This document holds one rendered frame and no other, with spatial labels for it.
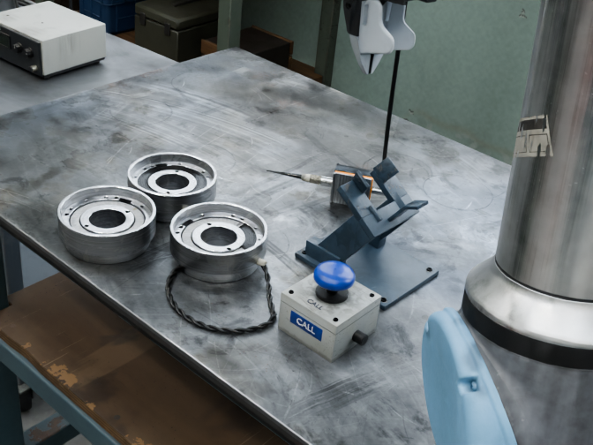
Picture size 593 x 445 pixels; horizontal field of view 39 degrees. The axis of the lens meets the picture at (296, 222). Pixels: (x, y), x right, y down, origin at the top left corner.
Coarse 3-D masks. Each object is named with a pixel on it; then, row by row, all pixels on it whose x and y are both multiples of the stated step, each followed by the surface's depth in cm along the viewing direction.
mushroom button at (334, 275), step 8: (320, 264) 80; (328, 264) 80; (336, 264) 80; (344, 264) 81; (320, 272) 79; (328, 272) 79; (336, 272) 79; (344, 272) 79; (352, 272) 80; (320, 280) 79; (328, 280) 78; (336, 280) 78; (344, 280) 79; (352, 280) 79; (328, 288) 78; (336, 288) 78; (344, 288) 79
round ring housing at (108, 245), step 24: (72, 192) 93; (96, 192) 95; (120, 192) 95; (96, 216) 93; (120, 216) 93; (144, 216) 93; (72, 240) 88; (96, 240) 87; (120, 240) 87; (144, 240) 90
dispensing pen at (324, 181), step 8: (336, 168) 103; (344, 168) 104; (352, 168) 104; (360, 168) 104; (288, 176) 105; (296, 176) 105; (304, 176) 105; (312, 176) 104; (320, 176) 104; (368, 176) 103; (320, 184) 104; (328, 184) 104; (376, 192) 104
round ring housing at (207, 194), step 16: (144, 160) 101; (160, 160) 103; (176, 160) 103; (192, 160) 103; (128, 176) 97; (160, 176) 100; (176, 176) 101; (192, 176) 101; (208, 176) 102; (144, 192) 95; (176, 192) 97; (192, 192) 95; (208, 192) 97; (160, 208) 95; (176, 208) 96
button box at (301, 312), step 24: (288, 288) 81; (312, 288) 82; (360, 288) 82; (288, 312) 81; (312, 312) 79; (336, 312) 79; (360, 312) 80; (312, 336) 80; (336, 336) 78; (360, 336) 80
